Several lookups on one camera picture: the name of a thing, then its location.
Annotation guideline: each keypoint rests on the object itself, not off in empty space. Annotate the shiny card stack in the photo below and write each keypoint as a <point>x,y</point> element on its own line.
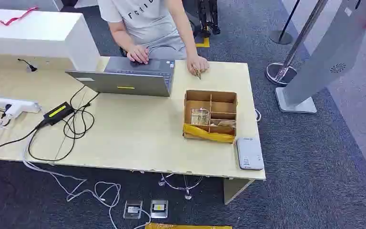
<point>200,117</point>

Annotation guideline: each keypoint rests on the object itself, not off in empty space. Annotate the wooden compartment box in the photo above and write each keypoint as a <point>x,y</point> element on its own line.
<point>210,115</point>

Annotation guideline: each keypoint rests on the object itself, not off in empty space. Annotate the pale card in box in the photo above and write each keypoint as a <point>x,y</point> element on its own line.
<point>227,124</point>

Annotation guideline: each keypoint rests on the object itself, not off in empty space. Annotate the person's left hand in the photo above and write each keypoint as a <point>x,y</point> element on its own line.
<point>197,63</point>

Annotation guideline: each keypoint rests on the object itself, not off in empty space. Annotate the person's hand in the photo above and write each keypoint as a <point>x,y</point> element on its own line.
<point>197,63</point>
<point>138,53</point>

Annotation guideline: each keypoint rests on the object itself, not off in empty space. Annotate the grey laptop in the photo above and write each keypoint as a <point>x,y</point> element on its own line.
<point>132,79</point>

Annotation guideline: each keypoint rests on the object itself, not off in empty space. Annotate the chrome chair base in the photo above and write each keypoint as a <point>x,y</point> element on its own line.
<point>181,186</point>

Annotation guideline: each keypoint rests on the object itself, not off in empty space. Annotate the yellow floor tape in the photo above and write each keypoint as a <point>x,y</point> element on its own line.
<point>203,42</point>

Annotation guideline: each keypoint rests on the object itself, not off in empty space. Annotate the person's right hand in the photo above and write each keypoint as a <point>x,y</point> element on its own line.
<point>138,53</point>

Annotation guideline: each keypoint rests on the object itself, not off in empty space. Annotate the white card reader device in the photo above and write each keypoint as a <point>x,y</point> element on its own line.
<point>249,153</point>

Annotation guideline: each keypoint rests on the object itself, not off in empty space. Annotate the silver floor socket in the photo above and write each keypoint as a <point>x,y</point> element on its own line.
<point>132,209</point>
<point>159,209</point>

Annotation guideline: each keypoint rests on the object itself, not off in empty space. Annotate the person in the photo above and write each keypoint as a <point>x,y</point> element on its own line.
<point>148,22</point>

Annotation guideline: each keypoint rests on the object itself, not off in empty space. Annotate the black tripod legs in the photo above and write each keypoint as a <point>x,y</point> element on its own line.
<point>209,17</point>

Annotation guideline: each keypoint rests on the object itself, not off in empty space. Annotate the yellow bag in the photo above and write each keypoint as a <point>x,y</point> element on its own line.
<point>186,226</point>

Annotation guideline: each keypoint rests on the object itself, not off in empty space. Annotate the black power adapter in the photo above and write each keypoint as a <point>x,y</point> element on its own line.
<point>57,112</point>

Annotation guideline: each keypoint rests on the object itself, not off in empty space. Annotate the grey kiosk stand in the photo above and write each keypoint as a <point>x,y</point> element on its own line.
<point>325,53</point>

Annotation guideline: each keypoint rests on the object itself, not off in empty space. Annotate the white raised counter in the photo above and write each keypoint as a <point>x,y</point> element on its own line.
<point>34,36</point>

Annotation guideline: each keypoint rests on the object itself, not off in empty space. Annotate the white power strip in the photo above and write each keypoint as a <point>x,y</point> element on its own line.
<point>11,106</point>

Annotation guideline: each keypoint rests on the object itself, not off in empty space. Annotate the chrome stanchion post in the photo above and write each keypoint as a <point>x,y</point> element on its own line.
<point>288,50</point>

